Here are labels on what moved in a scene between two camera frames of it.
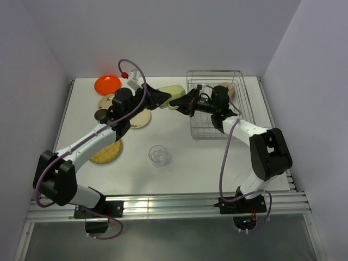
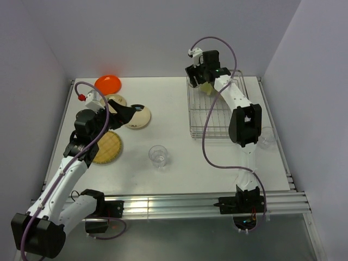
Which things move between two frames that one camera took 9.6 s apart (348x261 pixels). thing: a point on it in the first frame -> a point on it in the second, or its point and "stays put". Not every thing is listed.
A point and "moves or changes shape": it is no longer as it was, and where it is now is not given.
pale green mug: (175, 91) moves or changes shape
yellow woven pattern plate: (107, 154) stays put
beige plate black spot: (141, 119) stays put
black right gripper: (187, 103) -> (191, 72)
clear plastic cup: (158, 154) stays put
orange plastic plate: (107, 85) stays put
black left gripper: (155, 97) -> (124, 114)
